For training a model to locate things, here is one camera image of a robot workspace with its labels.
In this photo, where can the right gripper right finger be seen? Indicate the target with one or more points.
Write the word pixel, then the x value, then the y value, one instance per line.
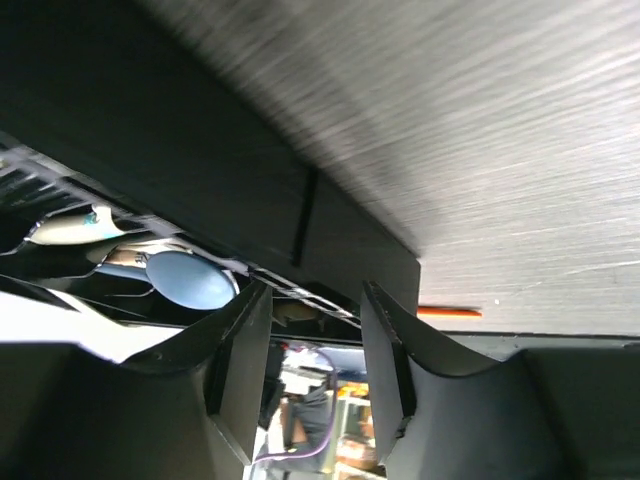
pixel 442 410

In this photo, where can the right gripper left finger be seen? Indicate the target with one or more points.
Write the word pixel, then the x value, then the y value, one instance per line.
pixel 186 408

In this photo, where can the blue silicone spoon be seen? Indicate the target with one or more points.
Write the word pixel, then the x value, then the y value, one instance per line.
pixel 182 278

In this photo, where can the beige sheathed knife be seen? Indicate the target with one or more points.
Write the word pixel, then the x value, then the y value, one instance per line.
pixel 77 229

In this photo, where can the orange plastic utensil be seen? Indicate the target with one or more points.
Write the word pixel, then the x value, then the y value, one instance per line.
pixel 432 311

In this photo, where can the black utensil tray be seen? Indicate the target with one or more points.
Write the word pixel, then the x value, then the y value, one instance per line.
pixel 100 104

